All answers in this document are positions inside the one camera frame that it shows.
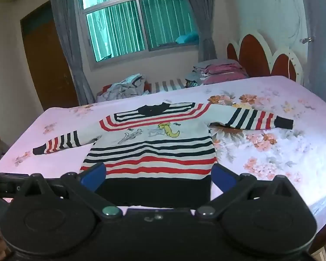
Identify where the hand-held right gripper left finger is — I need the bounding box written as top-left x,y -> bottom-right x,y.
15,162 -> 123,221

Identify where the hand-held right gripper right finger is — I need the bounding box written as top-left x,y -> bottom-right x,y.
195,164 -> 302,221

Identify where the striped cartoon print sweater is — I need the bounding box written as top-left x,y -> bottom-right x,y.
33,102 -> 294,207

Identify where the pile of grey crumpled clothes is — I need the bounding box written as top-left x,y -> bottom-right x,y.
96,73 -> 150,103

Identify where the bed with pink floral sheet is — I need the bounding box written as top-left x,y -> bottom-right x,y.
0,75 -> 326,225

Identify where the colourful floral cloth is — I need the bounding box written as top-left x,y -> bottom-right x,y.
184,78 -> 205,89

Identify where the stack of pink folded bedding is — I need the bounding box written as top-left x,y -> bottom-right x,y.
192,59 -> 249,85

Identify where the grey and white striped pillow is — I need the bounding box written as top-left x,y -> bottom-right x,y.
149,78 -> 188,93

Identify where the brown wooden door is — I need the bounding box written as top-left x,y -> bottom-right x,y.
20,1 -> 80,110

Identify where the white and red scalloped headboard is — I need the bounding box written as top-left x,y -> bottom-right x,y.
226,31 -> 305,85

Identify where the teal cloth on window sill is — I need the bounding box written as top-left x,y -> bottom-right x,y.
175,32 -> 200,45

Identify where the window with green glass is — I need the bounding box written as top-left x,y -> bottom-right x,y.
75,0 -> 201,64

